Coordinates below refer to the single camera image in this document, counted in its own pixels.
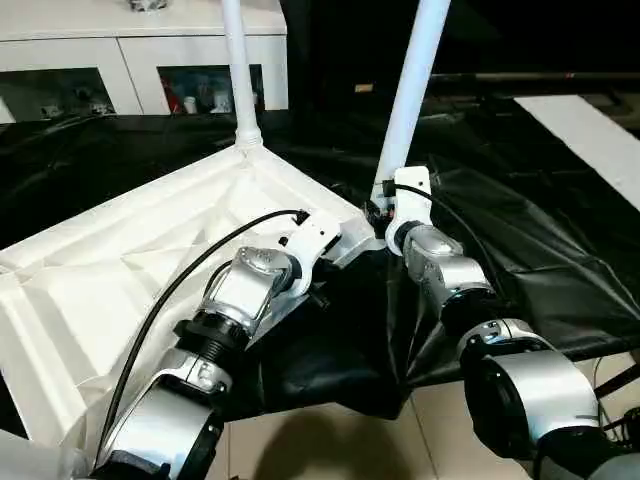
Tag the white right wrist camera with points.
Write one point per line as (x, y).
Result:
(412, 200)

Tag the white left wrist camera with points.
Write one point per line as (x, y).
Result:
(312, 240)

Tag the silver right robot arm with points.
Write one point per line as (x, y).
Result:
(450, 270)

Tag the black metal stand leg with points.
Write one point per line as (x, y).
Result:
(617, 377)

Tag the white plastic table top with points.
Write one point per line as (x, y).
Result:
(125, 275)

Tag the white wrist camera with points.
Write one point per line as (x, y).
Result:
(412, 200)
(312, 240)

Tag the white plastic table leg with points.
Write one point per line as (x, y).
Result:
(242, 75)
(410, 90)

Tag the black white crumpled bundle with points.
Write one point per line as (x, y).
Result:
(147, 5)

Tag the black plastic mat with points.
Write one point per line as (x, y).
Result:
(525, 225)

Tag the white small bottle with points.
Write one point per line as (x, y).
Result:
(189, 104)
(219, 100)

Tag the white glass-door cabinet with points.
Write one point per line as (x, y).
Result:
(125, 55)

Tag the black tall cabinet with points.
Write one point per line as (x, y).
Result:
(350, 45)

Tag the yellow label sticker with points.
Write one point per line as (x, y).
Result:
(364, 87)

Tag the black long bar device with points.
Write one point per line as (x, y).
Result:
(540, 76)

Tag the white flat board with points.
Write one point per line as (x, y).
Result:
(590, 135)

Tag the red small figurine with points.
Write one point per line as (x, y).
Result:
(172, 95)

